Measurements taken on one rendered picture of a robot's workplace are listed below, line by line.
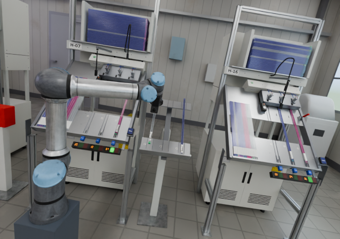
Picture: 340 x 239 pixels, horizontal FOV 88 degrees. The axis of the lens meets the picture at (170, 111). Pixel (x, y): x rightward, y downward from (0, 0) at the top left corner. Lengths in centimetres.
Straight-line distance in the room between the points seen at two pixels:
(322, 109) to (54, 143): 395
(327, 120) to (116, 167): 351
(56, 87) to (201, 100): 386
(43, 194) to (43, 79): 47
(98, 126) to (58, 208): 63
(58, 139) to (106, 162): 90
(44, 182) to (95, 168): 101
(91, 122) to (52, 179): 64
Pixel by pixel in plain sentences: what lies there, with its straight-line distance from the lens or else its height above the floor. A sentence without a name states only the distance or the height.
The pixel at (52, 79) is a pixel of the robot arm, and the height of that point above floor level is 116.
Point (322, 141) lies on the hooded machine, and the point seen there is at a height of 47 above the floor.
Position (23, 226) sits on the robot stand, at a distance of 107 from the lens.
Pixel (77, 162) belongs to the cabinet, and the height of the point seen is 28.
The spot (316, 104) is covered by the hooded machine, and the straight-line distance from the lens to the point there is 405.
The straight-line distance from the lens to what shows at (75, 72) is 181.
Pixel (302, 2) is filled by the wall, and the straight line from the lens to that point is 518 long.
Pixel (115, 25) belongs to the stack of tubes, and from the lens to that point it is 175.
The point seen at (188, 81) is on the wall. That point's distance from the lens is 433.
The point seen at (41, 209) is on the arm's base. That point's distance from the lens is 101.
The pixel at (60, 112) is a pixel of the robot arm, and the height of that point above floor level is 100.
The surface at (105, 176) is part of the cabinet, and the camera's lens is 190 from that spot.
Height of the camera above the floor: 127
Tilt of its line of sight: 13 degrees down
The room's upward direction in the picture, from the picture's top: 9 degrees clockwise
